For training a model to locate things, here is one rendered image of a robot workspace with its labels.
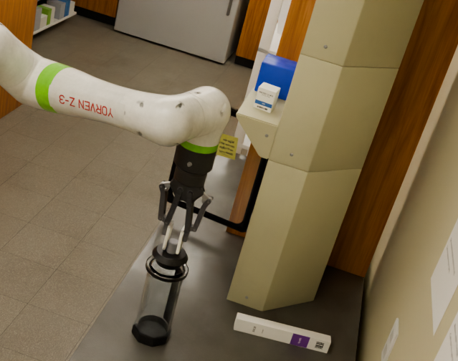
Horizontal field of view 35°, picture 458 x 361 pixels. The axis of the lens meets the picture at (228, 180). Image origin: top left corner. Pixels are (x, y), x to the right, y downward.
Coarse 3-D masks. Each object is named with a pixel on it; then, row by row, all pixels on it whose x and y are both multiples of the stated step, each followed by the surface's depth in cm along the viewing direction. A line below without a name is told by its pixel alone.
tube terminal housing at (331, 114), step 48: (288, 96) 184; (336, 96) 182; (384, 96) 191; (288, 144) 189; (336, 144) 191; (288, 192) 195; (336, 192) 202; (288, 240) 201; (240, 288) 211; (288, 288) 213
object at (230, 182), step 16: (224, 128) 227; (240, 128) 225; (224, 144) 229; (240, 144) 227; (224, 160) 231; (240, 160) 229; (256, 160) 227; (208, 176) 236; (224, 176) 233; (240, 176) 231; (208, 192) 238; (224, 192) 236; (240, 192) 234; (208, 208) 240; (224, 208) 238; (240, 208) 236
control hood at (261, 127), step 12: (252, 96) 203; (240, 108) 192; (252, 108) 194; (276, 108) 199; (240, 120) 189; (252, 120) 189; (264, 120) 189; (276, 120) 191; (252, 132) 190; (264, 132) 189; (276, 132) 189; (252, 144) 192; (264, 144) 191; (264, 156) 192
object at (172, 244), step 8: (168, 240) 179; (176, 240) 179; (160, 248) 180; (168, 248) 178; (176, 248) 179; (160, 256) 177; (168, 256) 178; (176, 256) 178; (184, 256) 179; (160, 264) 178; (168, 264) 177; (176, 264) 177
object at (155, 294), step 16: (160, 272) 187; (176, 272) 186; (144, 288) 183; (160, 288) 179; (176, 288) 181; (144, 304) 184; (160, 304) 182; (144, 320) 185; (160, 320) 184; (160, 336) 187
